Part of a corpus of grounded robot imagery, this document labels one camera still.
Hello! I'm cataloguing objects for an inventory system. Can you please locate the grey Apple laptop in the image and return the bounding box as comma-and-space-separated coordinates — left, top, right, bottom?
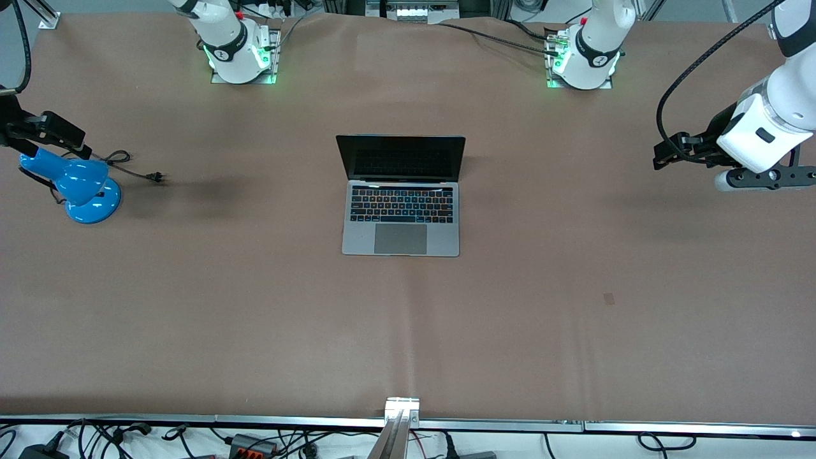
336, 135, 467, 258

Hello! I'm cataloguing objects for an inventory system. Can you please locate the blue desk lamp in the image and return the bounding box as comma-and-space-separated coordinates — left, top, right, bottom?
19, 148, 122, 225

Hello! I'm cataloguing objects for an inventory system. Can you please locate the brown table mat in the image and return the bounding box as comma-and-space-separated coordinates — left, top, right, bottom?
0, 11, 816, 426

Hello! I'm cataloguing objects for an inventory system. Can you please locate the white power strip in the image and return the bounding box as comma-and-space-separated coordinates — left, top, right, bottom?
367, 0, 461, 24

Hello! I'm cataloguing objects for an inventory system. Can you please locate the black power adapter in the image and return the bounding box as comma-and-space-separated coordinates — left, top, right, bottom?
18, 433, 69, 459

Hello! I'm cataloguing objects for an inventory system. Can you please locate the black box with orange levers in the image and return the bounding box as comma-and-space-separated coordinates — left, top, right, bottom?
228, 433, 279, 457

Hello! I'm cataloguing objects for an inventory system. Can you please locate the aluminium profile beam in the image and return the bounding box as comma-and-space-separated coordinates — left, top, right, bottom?
367, 397, 421, 459

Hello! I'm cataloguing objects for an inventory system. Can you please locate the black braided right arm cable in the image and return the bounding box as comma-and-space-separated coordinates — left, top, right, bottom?
0, 0, 33, 95

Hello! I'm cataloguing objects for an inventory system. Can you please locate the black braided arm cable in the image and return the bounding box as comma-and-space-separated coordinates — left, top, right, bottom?
0, 0, 33, 95
657, 0, 786, 149

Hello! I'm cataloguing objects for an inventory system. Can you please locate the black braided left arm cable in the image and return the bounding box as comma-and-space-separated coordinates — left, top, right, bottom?
657, 0, 786, 149

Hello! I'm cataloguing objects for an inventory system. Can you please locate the black lamp cable with plug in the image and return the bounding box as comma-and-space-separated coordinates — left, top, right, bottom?
89, 150, 168, 186

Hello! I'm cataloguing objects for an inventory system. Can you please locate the thick black cable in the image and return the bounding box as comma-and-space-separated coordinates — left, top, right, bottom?
439, 21, 563, 55

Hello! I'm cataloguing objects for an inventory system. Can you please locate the black cable loop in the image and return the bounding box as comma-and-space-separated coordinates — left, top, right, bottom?
639, 432, 697, 453

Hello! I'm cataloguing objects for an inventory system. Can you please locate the aluminium table edge rail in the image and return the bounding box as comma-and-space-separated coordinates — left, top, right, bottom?
0, 413, 816, 441

